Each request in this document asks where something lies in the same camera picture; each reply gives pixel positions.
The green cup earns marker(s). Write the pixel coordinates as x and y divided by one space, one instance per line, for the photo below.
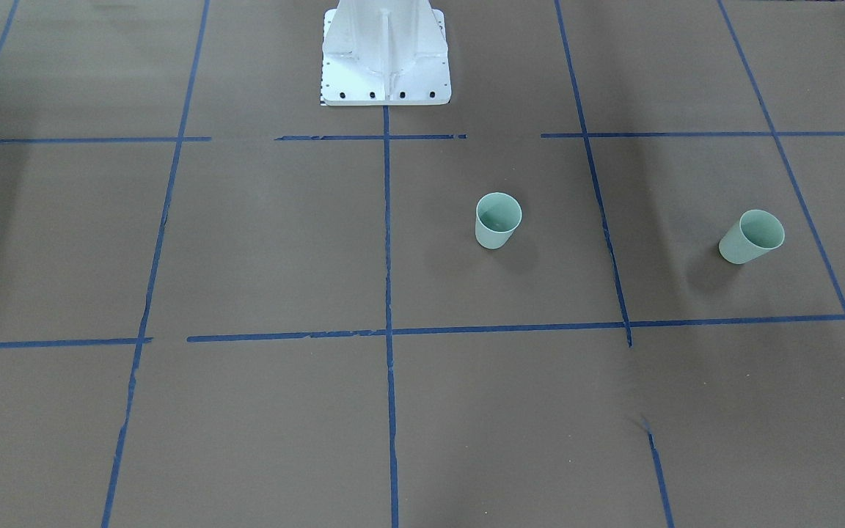
756 233
497 216

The brown paper table cover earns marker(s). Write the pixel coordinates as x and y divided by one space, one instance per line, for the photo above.
224 304

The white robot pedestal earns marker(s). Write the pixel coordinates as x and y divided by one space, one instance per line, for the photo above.
385 53

